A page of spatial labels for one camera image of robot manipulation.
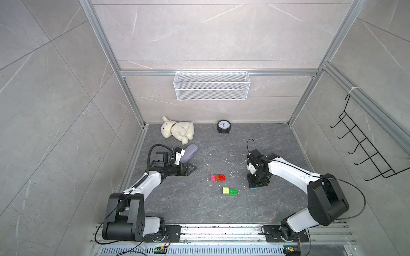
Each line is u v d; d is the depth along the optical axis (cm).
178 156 80
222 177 89
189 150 101
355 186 44
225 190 84
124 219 42
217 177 88
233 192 85
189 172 78
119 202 43
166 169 70
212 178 88
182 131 101
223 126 115
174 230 76
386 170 58
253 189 83
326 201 44
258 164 65
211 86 101
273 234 73
